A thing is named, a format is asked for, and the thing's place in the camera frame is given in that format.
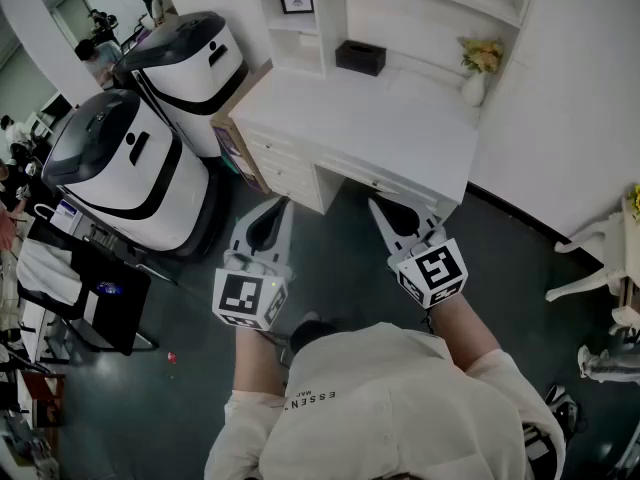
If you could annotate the white vase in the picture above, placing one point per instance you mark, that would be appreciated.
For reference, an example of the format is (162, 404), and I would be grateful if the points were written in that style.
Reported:
(474, 90)

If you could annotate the yellow flower bunch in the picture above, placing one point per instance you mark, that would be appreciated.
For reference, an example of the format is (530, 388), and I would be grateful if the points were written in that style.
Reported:
(482, 55)

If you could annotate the black and white sneaker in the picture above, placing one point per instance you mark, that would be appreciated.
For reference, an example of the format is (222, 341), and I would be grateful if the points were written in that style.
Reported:
(567, 410)

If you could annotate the person's cream shirt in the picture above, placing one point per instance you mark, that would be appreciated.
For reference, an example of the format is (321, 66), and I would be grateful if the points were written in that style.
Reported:
(390, 408)

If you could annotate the brown cardboard box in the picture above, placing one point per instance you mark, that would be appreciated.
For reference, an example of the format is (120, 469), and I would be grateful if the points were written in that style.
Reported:
(240, 153)

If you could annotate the white desk with hutch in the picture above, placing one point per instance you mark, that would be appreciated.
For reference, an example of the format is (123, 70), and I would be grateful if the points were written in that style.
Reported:
(360, 118)

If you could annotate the person's right forearm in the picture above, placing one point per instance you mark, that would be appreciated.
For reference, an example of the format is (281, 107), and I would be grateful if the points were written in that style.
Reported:
(465, 333)

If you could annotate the black case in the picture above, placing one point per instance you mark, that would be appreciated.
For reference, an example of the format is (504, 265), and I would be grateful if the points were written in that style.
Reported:
(112, 303)

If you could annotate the white and black service robot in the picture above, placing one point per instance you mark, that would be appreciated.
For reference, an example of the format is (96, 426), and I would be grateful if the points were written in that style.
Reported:
(195, 63)
(135, 168)

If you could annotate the white cloth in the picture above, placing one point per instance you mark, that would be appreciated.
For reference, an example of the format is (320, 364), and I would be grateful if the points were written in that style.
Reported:
(47, 270)

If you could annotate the yellow sunflower bunch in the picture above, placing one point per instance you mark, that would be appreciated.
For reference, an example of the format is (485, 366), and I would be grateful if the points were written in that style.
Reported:
(635, 200)

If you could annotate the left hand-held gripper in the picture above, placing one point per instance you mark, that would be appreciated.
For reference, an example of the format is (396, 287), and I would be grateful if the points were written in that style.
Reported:
(245, 295)

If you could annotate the small black picture frame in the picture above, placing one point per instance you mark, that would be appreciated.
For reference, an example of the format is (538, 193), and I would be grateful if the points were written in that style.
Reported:
(296, 3)

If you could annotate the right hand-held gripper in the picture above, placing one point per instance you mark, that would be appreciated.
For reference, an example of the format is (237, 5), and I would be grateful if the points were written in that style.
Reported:
(435, 273)

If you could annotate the black tissue box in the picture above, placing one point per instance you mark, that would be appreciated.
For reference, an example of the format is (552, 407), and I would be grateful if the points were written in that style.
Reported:
(360, 58)

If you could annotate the white drawer with knob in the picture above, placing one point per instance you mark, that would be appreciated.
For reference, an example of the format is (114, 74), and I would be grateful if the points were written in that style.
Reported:
(280, 145)
(297, 193)
(287, 170)

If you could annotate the white carved side table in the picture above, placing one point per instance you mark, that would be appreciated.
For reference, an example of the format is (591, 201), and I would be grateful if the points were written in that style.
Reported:
(600, 263)

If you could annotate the wide white keyboard drawer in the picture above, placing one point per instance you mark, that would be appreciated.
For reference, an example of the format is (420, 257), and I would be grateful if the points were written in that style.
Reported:
(370, 178)

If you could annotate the person's left forearm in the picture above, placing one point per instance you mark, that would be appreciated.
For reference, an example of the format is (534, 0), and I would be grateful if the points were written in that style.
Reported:
(260, 363)

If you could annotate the small red floor object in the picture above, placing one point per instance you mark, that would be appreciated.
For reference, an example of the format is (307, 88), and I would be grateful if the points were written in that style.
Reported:
(171, 357)

